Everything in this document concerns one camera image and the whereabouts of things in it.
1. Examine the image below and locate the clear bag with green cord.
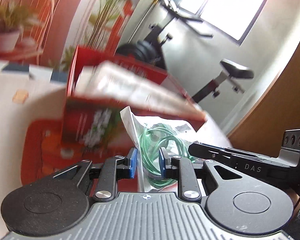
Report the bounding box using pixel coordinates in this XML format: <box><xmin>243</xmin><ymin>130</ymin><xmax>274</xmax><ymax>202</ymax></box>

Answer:
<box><xmin>120</xmin><ymin>106</ymin><xmax>231</xmax><ymax>194</ymax></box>

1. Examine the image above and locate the printed room backdrop poster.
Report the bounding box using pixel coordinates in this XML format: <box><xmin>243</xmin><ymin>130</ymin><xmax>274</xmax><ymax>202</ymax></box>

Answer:
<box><xmin>0</xmin><ymin>0</ymin><xmax>140</xmax><ymax>70</ymax></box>

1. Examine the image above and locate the brown wooden board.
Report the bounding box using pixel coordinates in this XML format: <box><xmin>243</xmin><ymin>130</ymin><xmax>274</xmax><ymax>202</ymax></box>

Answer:
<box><xmin>229</xmin><ymin>52</ymin><xmax>300</xmax><ymax>157</ymax></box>

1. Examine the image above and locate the orange bear mat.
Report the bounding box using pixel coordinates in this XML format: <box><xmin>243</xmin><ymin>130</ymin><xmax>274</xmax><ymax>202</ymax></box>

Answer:
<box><xmin>20</xmin><ymin>118</ymin><xmax>134</xmax><ymax>185</ymax></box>

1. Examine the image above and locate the red strawberry cardboard box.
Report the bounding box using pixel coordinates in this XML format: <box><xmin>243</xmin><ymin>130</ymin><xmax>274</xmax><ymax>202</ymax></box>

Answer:
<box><xmin>61</xmin><ymin>47</ymin><xmax>206</xmax><ymax>152</ymax></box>

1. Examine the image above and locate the black exercise bike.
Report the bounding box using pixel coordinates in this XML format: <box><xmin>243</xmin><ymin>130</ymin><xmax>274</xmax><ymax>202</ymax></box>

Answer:
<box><xmin>115</xmin><ymin>0</ymin><xmax>255</xmax><ymax>103</ymax></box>

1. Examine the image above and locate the white patterned tablecloth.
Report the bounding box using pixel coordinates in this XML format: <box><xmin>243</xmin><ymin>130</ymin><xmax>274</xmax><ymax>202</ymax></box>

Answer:
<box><xmin>0</xmin><ymin>61</ymin><xmax>67</xmax><ymax>239</ymax></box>

